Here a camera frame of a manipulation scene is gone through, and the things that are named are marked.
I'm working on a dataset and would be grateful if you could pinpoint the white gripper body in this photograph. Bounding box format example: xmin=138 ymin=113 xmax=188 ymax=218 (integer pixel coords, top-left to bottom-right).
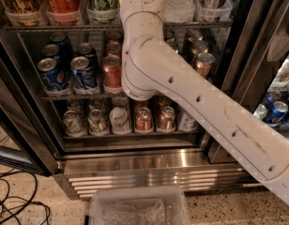
xmin=120 ymin=0 xmax=163 ymax=23

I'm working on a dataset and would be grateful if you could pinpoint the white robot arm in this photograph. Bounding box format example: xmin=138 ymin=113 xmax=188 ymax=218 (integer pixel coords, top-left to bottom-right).
xmin=120 ymin=0 xmax=289 ymax=205

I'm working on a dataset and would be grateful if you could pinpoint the silver can top shelf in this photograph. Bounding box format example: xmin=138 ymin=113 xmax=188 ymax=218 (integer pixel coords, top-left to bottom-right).
xmin=195 ymin=0 xmax=232 ymax=23

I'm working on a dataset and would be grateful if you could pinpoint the yellow brown can top shelf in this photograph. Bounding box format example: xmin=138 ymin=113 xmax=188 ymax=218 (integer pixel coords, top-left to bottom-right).
xmin=3 ymin=0 xmax=43 ymax=26

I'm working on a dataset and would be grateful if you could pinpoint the bottom white cap bottle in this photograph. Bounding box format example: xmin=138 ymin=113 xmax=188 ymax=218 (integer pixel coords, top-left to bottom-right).
xmin=178 ymin=109 xmax=196 ymax=132

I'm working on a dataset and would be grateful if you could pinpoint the right glass fridge door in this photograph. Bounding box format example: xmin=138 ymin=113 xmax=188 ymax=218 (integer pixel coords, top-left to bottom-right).
xmin=207 ymin=0 xmax=289 ymax=164

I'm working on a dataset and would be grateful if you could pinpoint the open fridge door left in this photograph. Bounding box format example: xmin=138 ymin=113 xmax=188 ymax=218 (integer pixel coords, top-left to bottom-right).
xmin=0 ymin=41 xmax=58 ymax=176

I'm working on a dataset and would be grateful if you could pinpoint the middle red soda can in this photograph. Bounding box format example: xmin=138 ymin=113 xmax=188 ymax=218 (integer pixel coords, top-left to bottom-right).
xmin=105 ymin=42 xmax=122 ymax=58

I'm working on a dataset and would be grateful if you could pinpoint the red soda can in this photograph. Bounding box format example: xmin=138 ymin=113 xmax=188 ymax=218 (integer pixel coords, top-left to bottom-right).
xmin=102 ymin=55 xmax=123 ymax=94
xmin=105 ymin=42 xmax=122 ymax=58

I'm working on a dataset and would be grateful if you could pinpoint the red coca-cola can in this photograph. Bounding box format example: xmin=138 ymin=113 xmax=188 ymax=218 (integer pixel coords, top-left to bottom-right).
xmin=47 ymin=0 xmax=80 ymax=25

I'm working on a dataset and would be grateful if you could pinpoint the front red soda can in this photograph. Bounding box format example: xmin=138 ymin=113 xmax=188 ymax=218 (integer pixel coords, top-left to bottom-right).
xmin=102 ymin=55 xmax=123 ymax=94

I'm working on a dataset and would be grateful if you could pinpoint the blue pepsi can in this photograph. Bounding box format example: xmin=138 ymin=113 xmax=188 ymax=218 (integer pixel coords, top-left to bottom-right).
xmin=70 ymin=56 xmax=99 ymax=95
xmin=37 ymin=58 xmax=68 ymax=93
xmin=50 ymin=32 xmax=73 ymax=58
xmin=77 ymin=42 xmax=99 ymax=66
xmin=41 ymin=44 xmax=67 ymax=66

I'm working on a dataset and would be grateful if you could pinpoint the middle bronze soda can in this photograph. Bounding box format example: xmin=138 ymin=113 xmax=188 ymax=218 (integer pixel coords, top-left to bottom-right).
xmin=187 ymin=40 xmax=208 ymax=66

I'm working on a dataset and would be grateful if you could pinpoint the bronze soda can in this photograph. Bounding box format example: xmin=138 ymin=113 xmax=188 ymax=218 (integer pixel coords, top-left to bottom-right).
xmin=187 ymin=40 xmax=208 ymax=66
xmin=195 ymin=52 xmax=216 ymax=78

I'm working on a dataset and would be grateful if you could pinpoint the rear blue pepsi can left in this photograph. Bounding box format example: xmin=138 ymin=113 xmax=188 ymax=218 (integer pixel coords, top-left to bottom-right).
xmin=50 ymin=32 xmax=73 ymax=58

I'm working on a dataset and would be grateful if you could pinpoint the front bronze soda can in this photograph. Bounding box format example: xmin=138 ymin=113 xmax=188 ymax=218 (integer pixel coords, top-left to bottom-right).
xmin=195 ymin=52 xmax=216 ymax=78

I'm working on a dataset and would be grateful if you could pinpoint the middle blue pepsi can left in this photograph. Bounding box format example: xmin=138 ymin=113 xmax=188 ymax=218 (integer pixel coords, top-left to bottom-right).
xmin=41 ymin=44 xmax=67 ymax=66

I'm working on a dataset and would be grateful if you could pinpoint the front left blue pepsi can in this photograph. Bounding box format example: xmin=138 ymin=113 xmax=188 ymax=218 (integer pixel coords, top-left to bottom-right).
xmin=37 ymin=58 xmax=68 ymax=93

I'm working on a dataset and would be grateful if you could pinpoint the bottom white can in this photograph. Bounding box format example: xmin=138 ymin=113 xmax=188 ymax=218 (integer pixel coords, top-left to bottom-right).
xmin=109 ymin=107 xmax=131 ymax=135

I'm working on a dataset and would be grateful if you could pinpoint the bottom red can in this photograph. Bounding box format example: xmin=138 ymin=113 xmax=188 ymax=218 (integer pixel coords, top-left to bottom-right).
xmin=135 ymin=107 xmax=153 ymax=133

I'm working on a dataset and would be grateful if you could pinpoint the blue pepsi can right compartment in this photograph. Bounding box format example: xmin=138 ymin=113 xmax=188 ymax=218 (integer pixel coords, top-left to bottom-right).
xmin=264 ymin=101 xmax=288 ymax=127

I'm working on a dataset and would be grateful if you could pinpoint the clear plastic bin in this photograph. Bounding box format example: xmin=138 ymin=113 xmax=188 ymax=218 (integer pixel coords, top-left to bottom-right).
xmin=88 ymin=186 xmax=190 ymax=225

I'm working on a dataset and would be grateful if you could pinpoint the black cable on floor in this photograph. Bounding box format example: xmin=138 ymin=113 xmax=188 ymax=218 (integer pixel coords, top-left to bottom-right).
xmin=0 ymin=163 xmax=52 ymax=225

